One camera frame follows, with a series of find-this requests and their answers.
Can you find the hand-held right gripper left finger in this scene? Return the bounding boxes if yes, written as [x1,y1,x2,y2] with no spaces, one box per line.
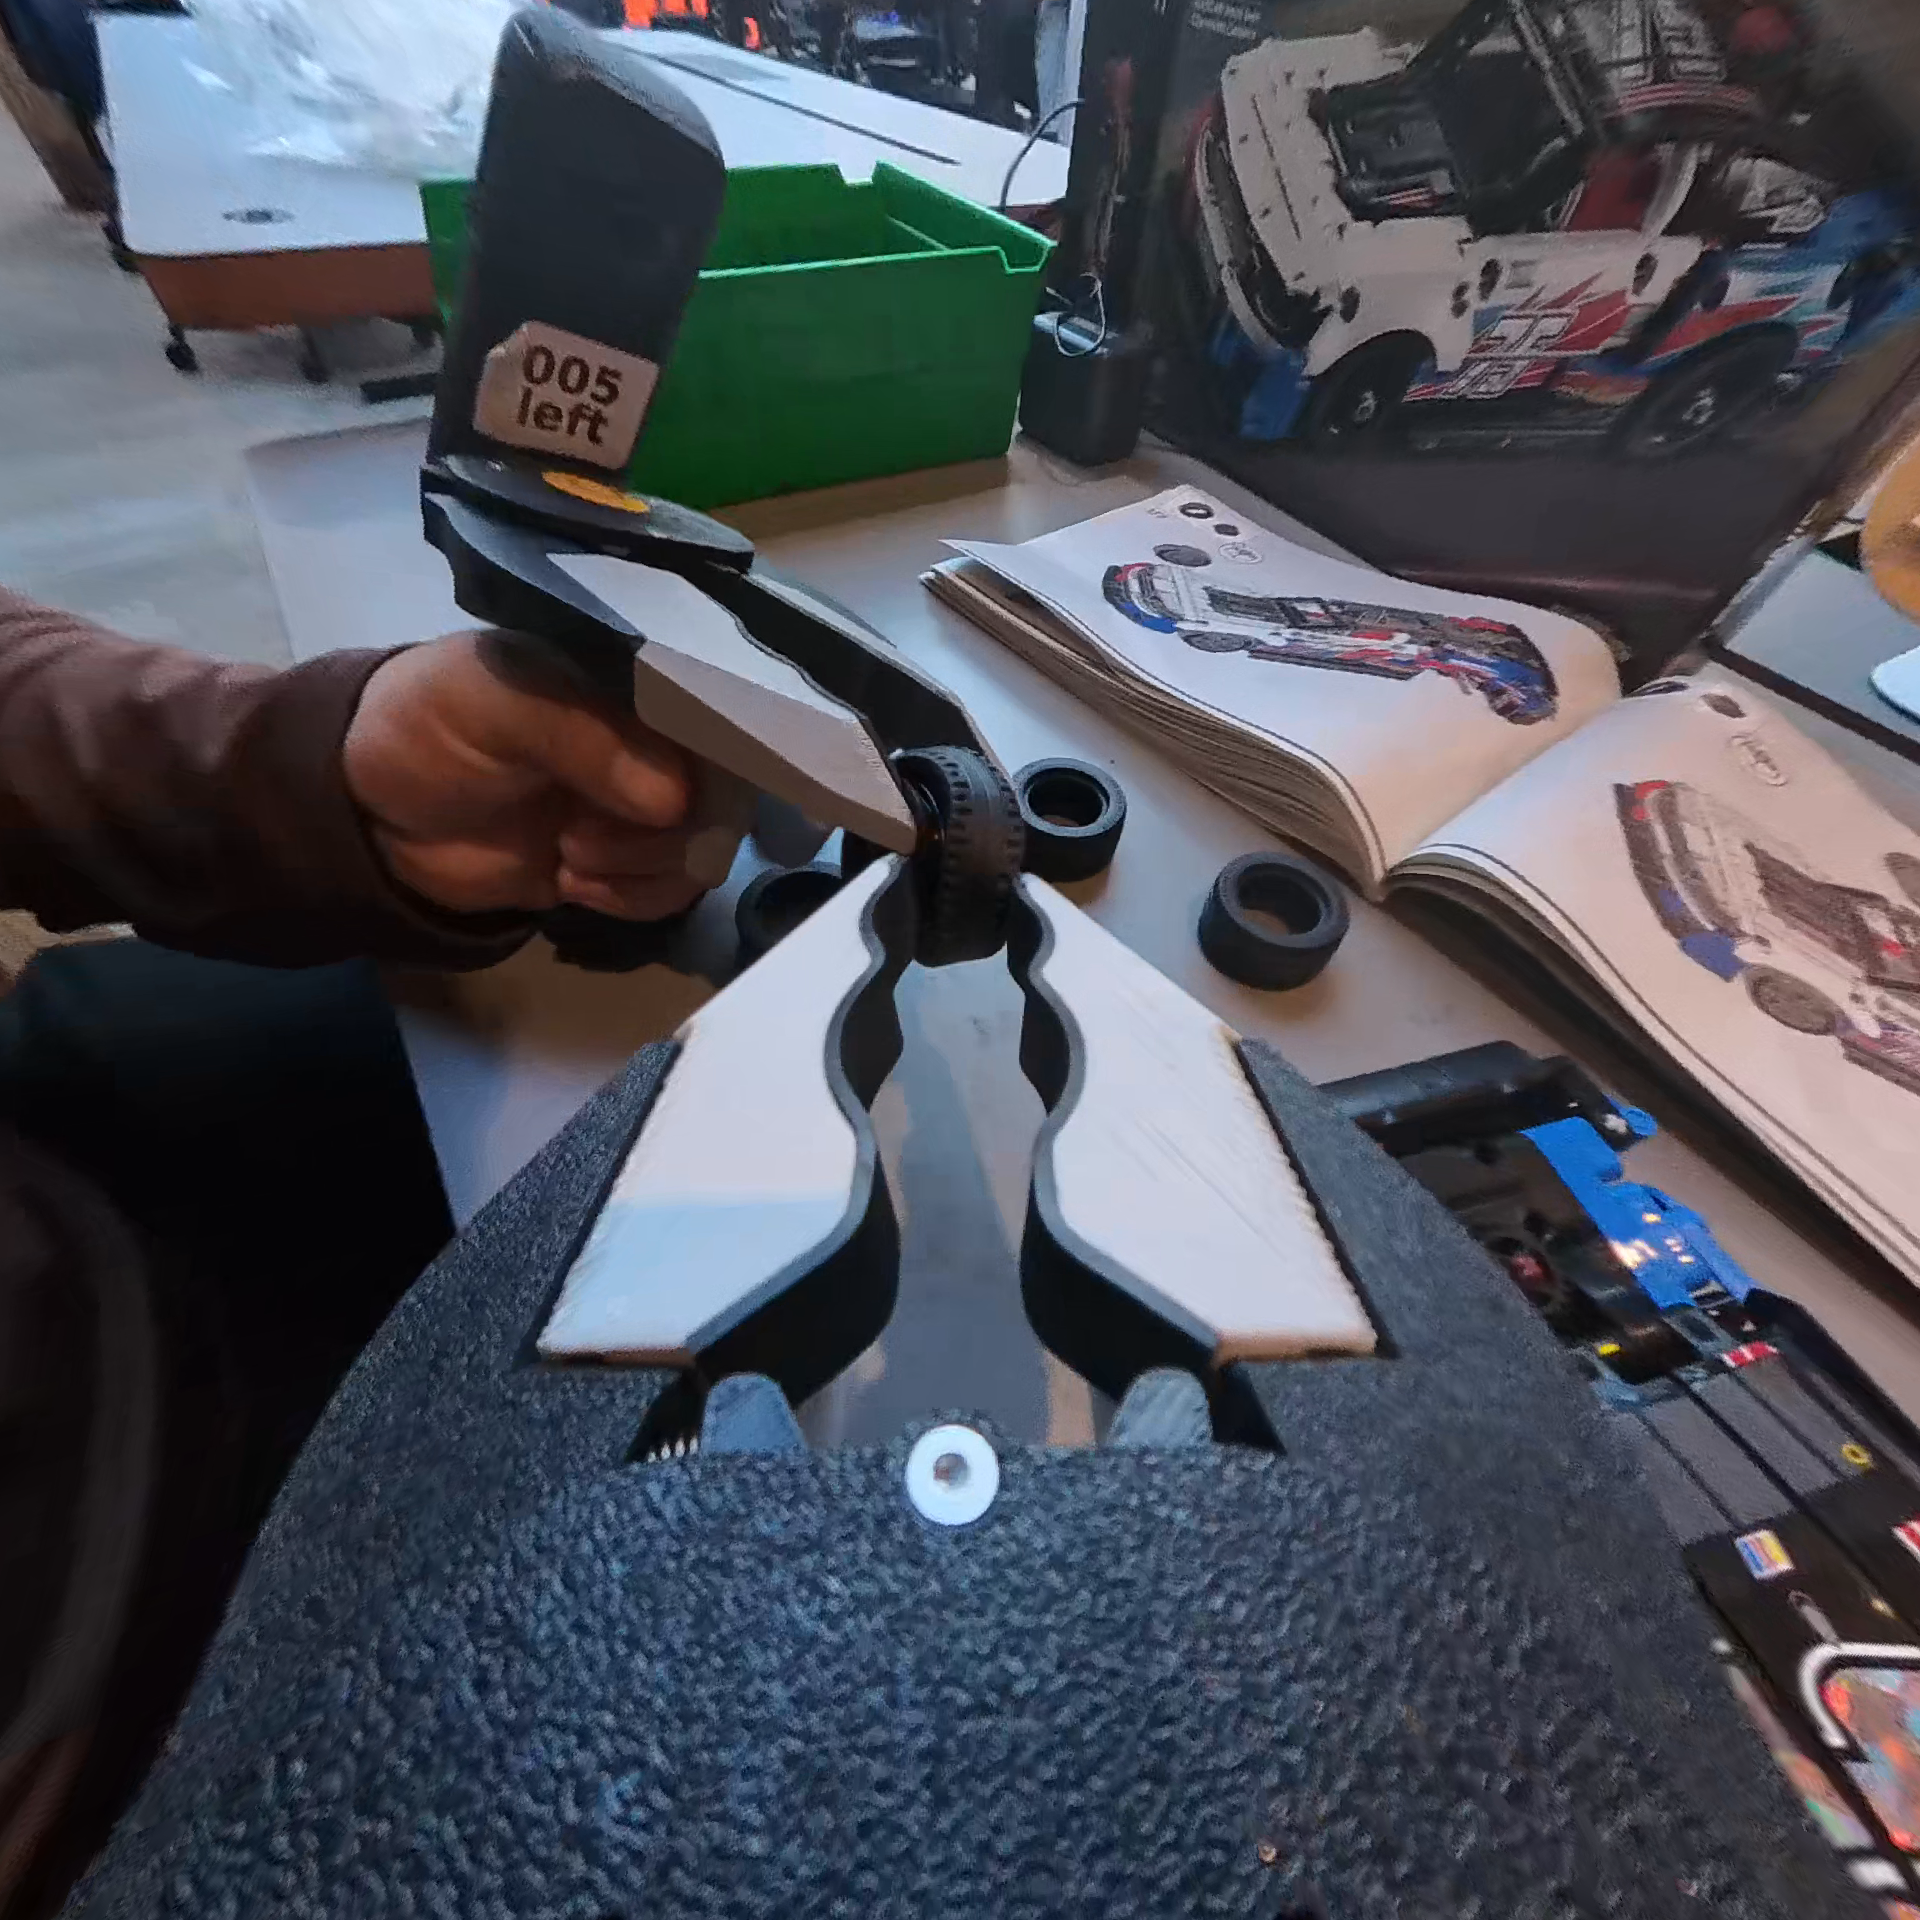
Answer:
[535,861,919,1404]

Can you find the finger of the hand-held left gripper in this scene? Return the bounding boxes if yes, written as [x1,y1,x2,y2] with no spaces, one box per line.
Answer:
[543,553,923,857]
[705,557,993,767]

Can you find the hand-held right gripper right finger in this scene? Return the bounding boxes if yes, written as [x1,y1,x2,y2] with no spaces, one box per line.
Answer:
[1004,870,1381,1410]

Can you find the black toy tire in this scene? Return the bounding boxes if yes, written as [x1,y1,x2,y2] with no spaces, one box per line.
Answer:
[919,745,1031,968]
[1196,853,1353,993]
[737,861,849,968]
[1014,757,1131,885]

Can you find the white brick race car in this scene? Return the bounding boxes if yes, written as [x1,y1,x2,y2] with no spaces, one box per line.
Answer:
[1322,1041,1920,1920]

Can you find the instruction booklet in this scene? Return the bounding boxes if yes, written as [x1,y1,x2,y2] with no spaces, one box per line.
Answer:
[919,484,1920,1293]

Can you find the person's left forearm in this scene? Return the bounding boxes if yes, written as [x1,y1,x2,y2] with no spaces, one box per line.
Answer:
[0,588,535,975]

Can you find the person's left hand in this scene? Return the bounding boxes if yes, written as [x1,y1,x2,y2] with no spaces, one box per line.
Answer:
[342,629,715,920]

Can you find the clear plastic bags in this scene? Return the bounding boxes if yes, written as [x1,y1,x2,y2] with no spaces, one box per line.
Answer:
[195,0,505,167]

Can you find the green plastic bin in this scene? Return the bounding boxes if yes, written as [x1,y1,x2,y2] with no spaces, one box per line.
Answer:
[419,158,1055,514]

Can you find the black power adapter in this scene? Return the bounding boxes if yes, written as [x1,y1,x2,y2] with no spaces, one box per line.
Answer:
[1017,308,1158,470]

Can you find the black printed toy set box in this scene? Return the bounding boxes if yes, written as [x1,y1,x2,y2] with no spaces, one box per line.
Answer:
[1057,0,1920,686]

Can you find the instruction sheet on wooden board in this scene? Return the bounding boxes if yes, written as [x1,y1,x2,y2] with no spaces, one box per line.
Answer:
[1858,428,1920,629]

